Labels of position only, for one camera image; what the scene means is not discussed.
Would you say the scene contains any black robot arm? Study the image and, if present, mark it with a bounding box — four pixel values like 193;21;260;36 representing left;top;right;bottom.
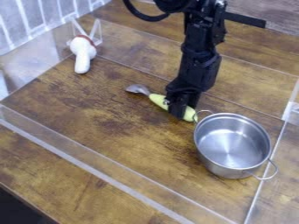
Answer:
153;0;226;119

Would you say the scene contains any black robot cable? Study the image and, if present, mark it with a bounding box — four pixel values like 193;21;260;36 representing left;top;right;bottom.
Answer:
121;0;188;23

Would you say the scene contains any clear acrylic triangle stand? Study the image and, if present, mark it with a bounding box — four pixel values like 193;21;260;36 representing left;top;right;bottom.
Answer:
69;18;102;46

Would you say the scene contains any stainless steel pot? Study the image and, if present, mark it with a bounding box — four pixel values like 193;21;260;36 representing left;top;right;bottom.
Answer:
192;110;277;181

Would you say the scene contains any black bar on table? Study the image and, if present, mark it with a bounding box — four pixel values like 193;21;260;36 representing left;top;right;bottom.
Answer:
225;12;267;28

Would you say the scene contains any white toy mushroom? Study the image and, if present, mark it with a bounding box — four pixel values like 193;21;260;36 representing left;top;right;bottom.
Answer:
69;35;97;74

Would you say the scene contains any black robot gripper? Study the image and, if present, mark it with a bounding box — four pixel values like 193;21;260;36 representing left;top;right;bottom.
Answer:
165;24;221;119

